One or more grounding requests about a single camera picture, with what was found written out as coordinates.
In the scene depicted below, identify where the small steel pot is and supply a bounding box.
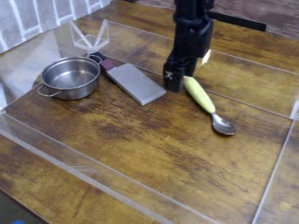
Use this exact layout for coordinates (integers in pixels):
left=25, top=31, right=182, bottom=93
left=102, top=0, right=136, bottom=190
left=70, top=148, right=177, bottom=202
left=37, top=54, right=101, bottom=101

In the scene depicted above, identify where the clear acrylic enclosure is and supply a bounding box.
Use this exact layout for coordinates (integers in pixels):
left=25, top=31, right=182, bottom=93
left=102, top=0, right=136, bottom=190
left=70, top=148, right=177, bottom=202
left=0, top=20, right=299, bottom=224

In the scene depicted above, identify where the black wall bar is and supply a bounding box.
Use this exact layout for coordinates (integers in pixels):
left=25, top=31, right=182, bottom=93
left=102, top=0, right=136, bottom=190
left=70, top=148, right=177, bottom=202
left=208, top=11, right=266, bottom=32

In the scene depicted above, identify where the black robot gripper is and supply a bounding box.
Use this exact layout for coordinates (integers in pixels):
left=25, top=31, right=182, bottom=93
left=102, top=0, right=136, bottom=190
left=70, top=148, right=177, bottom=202
left=162, top=0, right=213, bottom=92

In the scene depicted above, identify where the grey toy cleaver knife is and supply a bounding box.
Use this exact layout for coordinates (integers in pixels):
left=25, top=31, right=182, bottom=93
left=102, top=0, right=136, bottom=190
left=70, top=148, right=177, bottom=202
left=90, top=52, right=166, bottom=106

